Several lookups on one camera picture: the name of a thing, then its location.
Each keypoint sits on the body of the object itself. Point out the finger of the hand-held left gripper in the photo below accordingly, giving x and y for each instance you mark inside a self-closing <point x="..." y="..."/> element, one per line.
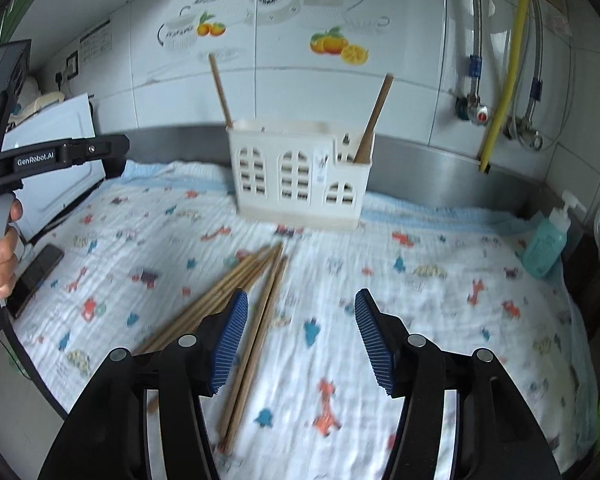
<point x="97" y="150"/>

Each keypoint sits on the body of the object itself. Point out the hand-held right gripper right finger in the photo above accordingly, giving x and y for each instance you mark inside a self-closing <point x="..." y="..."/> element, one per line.
<point x="372" y="340"/>

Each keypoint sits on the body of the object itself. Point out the black phone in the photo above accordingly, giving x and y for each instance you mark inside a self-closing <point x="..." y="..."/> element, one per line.
<point x="35" y="280"/>

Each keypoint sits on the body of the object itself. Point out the thick wooden utensil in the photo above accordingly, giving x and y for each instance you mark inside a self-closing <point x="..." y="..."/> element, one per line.
<point x="375" y="115"/>

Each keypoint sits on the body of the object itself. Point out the printed white blanket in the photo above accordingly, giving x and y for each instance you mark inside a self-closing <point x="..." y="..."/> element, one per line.
<point x="430" y="310"/>

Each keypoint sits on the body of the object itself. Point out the white plastic utensil holder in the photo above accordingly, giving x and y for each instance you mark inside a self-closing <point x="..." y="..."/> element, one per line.
<point x="280" y="180"/>

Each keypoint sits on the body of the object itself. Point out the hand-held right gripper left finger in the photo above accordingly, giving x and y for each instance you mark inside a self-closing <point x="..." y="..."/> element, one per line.
<point x="230" y="340"/>

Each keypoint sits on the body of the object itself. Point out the pile of wooden chopsticks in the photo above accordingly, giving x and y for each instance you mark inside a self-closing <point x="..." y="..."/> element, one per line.
<point x="259" y="330"/>

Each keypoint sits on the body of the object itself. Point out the printed wall label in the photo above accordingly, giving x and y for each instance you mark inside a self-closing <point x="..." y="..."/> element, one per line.
<point x="95" y="40"/>

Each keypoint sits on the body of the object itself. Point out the teal soap pump bottle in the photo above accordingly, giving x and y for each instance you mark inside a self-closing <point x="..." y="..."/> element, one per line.
<point x="542" y="250"/>

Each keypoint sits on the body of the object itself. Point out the dark dish rack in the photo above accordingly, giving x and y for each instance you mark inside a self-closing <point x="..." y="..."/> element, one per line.
<point x="587" y="280"/>

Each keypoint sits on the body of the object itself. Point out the person's left hand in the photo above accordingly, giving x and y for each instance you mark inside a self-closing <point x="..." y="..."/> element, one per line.
<point x="1" y="262"/>

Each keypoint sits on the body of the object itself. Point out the white countertop appliance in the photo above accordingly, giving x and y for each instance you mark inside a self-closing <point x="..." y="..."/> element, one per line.
<point x="55" y="125"/>

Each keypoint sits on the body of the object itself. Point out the brown wooden chopstick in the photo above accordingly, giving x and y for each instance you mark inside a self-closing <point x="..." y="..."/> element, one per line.
<point x="220" y="90"/>

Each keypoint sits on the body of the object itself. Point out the metal water valve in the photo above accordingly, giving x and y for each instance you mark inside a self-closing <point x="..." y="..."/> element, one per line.
<point x="527" y="137"/>

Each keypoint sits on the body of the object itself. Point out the small square wall plate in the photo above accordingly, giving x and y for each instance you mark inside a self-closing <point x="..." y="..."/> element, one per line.
<point x="561" y="25"/>

